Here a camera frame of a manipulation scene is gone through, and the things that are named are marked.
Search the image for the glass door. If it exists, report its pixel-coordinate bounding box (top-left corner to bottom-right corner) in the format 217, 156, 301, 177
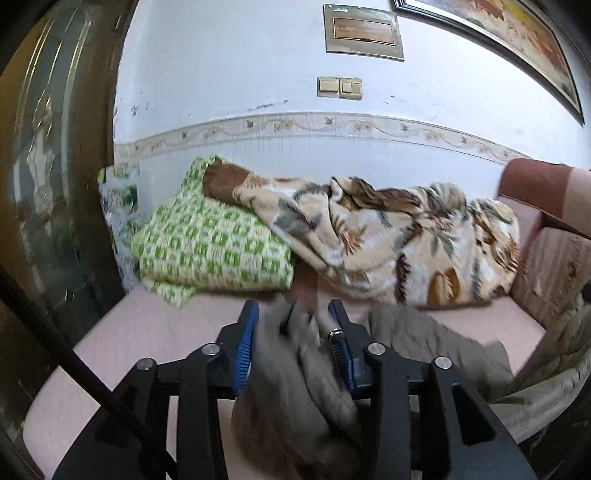
0, 0, 141, 480

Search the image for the striped beige cushion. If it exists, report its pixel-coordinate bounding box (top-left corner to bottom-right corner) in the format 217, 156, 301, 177
509, 225, 591, 334

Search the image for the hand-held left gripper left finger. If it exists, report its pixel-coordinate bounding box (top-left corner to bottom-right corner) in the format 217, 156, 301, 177
51, 300, 260, 480

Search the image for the black cable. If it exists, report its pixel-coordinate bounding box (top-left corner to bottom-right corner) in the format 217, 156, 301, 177
0, 267, 180, 480

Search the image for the beige floral blanket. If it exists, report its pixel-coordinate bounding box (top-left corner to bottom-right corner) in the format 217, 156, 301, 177
202, 162, 522, 309

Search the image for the brown cushion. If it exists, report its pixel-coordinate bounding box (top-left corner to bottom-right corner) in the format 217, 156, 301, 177
292, 264, 329, 305

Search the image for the clear plastic bag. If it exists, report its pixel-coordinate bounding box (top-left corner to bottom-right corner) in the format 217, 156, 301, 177
97, 161, 155, 289

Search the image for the green checkered blanket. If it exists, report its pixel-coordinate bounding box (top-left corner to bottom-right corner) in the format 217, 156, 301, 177
130, 156, 295, 309

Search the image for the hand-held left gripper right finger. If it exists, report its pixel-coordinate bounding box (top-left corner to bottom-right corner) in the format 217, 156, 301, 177
327, 299, 539, 480

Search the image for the framed wall picture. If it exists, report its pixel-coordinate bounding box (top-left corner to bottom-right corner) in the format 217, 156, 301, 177
389, 0, 585, 126

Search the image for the grey-brown puffer jacket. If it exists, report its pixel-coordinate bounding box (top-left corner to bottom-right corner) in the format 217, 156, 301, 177
230, 301, 591, 480

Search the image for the metal wall panel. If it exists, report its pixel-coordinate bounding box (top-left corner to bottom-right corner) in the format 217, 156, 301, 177
322, 4, 405, 61

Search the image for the pink sofa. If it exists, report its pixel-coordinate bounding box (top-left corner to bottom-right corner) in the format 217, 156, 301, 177
21, 157, 591, 480

